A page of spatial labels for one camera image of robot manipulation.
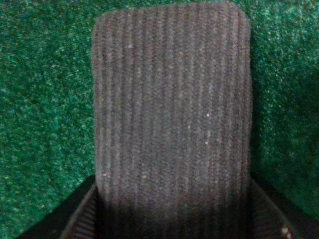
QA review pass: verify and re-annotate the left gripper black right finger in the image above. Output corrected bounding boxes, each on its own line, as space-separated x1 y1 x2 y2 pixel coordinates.
249 178 319 239

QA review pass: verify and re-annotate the green velvet table cloth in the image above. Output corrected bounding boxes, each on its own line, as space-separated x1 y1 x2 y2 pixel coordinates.
0 0 319 239

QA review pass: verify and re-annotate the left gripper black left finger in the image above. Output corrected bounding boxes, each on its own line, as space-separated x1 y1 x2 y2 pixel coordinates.
21 175 95 239

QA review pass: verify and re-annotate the blue whiteboard eraser grey felt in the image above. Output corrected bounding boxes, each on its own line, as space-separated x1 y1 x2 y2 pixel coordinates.
92 1 252 239

